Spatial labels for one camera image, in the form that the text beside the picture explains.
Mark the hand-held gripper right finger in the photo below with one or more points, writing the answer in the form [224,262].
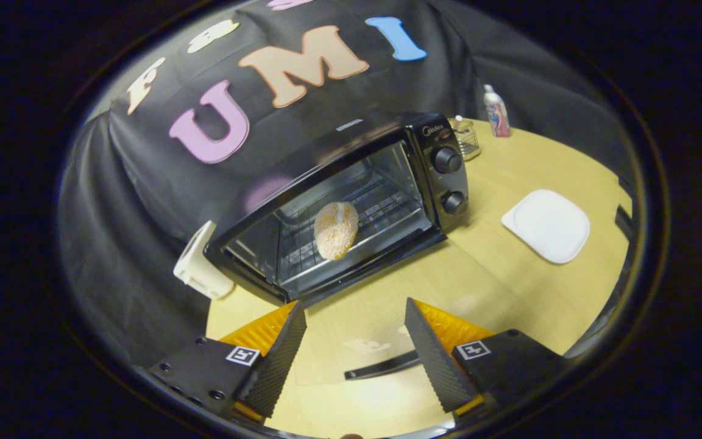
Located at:
[433,360]

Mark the black backdrop cloth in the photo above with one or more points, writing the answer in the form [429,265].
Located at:
[131,213]

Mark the round breaded bun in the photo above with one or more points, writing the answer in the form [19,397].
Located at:
[336,230]

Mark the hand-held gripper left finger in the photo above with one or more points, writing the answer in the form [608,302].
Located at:
[281,360]

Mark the white square plate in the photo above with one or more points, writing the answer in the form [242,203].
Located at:
[547,225]

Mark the black toaster oven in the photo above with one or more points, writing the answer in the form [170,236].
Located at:
[442,137]

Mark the white pop-up toaster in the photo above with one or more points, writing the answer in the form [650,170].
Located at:
[198,271]

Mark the white and pink spray bottle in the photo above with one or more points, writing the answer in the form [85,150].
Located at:
[497,116]

